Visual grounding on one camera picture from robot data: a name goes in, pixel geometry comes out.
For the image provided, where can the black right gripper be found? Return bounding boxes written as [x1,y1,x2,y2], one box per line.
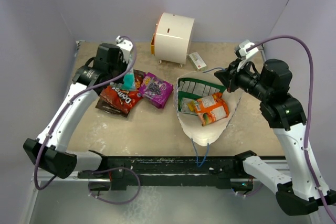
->
[215,57,271,101]

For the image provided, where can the orange candy bag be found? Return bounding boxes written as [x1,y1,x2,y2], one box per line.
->
[194,92,229,126]

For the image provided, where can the green snack bag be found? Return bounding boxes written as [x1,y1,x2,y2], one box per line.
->
[177,77,226,115]

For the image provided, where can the purple Lot 100 gummy bag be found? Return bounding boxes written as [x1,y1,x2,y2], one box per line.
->
[139,72,174,109]

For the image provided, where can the teal mint candy bag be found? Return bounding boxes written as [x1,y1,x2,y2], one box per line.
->
[122,69,136,90]

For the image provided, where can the red Doritos chips bag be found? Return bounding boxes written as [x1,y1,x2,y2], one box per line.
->
[100,70,145,110]

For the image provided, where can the brown Kettle chips bag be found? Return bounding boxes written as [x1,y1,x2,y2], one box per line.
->
[95,98,131,118]

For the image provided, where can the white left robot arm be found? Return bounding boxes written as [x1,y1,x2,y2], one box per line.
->
[23,36,134,179]

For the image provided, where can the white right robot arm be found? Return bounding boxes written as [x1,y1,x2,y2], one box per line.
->
[214,59,335,216]

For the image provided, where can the small green white box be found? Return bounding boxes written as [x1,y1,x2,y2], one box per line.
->
[187,52,207,71]

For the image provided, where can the white round cabinet orange front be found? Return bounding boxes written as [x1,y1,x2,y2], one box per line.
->
[151,12,195,67]

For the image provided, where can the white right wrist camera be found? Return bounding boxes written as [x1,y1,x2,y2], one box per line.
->
[235,40,259,72]

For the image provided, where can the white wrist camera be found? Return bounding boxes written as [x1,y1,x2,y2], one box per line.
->
[235,40,259,72]
[115,36,133,63]

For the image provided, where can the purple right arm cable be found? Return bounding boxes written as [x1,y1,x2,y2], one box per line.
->
[246,35,336,224]

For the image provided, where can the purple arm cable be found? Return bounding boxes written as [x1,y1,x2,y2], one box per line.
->
[33,35,138,190]
[246,35,336,224]

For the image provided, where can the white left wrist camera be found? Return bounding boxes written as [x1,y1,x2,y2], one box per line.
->
[115,36,133,63]

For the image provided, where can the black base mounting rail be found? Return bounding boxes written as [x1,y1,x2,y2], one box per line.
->
[78,156,255,193]

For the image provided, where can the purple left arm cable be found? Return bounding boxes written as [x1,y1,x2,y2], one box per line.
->
[33,35,138,190]

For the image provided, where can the aluminium frame rail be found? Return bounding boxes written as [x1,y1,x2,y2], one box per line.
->
[37,167,79,182]

